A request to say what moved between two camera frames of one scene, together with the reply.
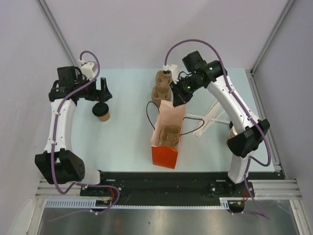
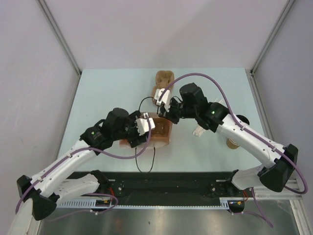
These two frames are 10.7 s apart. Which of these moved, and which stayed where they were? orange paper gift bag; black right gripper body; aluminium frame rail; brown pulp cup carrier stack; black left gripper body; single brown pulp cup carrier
Moved: orange paper gift bag; single brown pulp cup carrier; black right gripper body; black left gripper body
Stayed: aluminium frame rail; brown pulp cup carrier stack
